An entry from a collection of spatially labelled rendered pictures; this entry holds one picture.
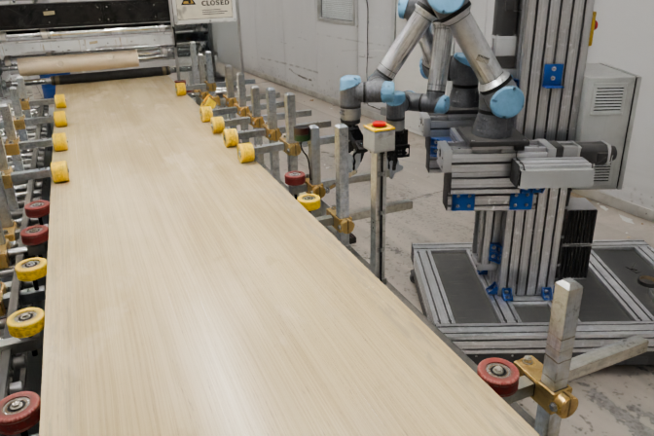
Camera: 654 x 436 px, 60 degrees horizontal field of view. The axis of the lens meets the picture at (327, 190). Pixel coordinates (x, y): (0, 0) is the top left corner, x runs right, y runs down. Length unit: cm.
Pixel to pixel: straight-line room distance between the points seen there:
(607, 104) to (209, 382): 188
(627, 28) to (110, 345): 375
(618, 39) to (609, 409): 256
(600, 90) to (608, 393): 123
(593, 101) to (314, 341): 161
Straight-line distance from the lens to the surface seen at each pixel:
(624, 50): 435
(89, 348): 137
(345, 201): 197
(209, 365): 124
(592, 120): 250
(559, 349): 121
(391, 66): 214
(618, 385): 278
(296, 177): 217
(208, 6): 454
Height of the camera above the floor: 165
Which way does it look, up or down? 22 degrees down
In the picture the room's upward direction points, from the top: 1 degrees counter-clockwise
